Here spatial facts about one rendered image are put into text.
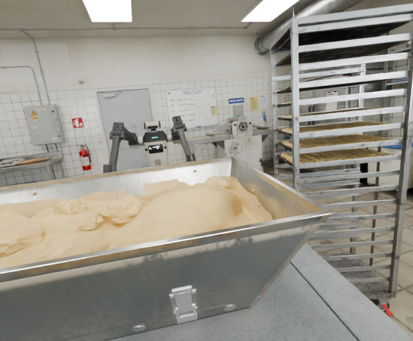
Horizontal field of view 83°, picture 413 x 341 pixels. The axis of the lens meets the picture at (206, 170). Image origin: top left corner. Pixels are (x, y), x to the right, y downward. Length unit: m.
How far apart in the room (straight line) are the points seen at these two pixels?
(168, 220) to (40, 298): 0.13
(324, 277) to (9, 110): 5.60
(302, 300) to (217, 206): 0.15
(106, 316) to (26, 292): 0.08
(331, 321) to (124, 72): 5.23
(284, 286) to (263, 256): 0.13
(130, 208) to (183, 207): 0.09
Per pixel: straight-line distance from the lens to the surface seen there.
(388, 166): 4.13
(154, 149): 2.46
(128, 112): 5.29
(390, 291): 2.10
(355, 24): 1.59
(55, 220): 0.35
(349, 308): 0.34
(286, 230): 0.21
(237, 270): 0.24
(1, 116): 5.75
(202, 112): 5.43
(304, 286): 0.36
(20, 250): 0.33
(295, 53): 1.42
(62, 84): 5.45
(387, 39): 1.66
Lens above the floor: 1.41
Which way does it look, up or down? 14 degrees down
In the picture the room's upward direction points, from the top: 6 degrees counter-clockwise
